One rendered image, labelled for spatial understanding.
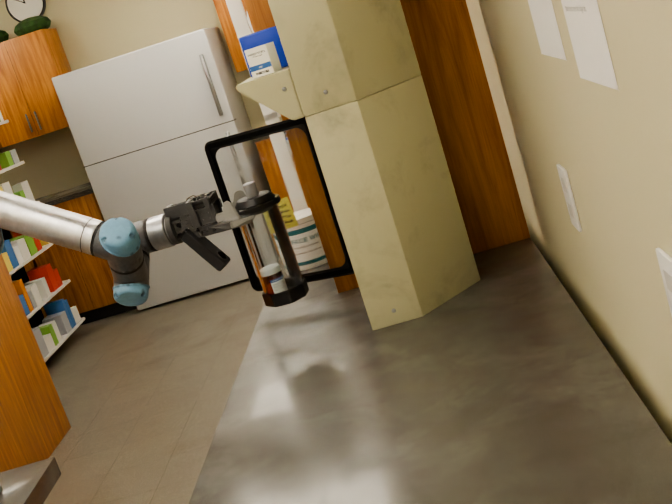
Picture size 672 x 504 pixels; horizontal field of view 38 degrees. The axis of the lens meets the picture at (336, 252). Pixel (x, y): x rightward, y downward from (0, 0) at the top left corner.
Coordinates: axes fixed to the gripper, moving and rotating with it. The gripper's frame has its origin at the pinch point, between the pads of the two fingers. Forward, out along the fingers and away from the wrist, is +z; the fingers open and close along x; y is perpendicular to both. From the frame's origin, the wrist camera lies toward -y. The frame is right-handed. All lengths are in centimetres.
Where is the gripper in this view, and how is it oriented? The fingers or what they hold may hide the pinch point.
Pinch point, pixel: (258, 214)
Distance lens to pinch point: 211.5
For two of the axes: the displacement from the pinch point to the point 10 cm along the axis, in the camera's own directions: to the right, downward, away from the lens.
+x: 1.6, -2.9, 9.4
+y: -3.1, -9.2, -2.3
